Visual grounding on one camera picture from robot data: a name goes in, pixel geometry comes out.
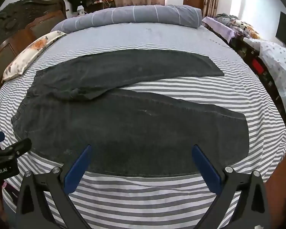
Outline floral orange pillow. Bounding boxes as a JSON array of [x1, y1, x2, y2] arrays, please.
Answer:
[[2, 30, 67, 83]]

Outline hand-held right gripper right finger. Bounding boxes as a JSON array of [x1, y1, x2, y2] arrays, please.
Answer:
[[191, 144, 269, 229]]

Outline white polka dot cloth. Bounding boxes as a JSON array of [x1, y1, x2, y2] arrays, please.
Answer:
[[243, 38, 286, 118]]

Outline dark grey pants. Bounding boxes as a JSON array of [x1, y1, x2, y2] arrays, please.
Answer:
[[11, 49, 249, 177]]

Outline grey white striped bedsheet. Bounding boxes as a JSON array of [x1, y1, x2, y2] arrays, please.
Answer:
[[0, 21, 286, 229]]

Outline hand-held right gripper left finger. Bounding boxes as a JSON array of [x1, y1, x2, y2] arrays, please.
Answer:
[[15, 144, 92, 229]]

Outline dark wooden headboard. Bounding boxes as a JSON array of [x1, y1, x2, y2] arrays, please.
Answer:
[[0, 0, 67, 101]]

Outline rolled grey checked quilt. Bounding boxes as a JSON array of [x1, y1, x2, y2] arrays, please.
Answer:
[[50, 4, 202, 34]]

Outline purple cloth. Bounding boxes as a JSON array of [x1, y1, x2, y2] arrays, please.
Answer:
[[202, 16, 237, 41]]

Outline floral yellow cushion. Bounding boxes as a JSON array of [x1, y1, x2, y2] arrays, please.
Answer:
[[231, 19, 262, 40]]

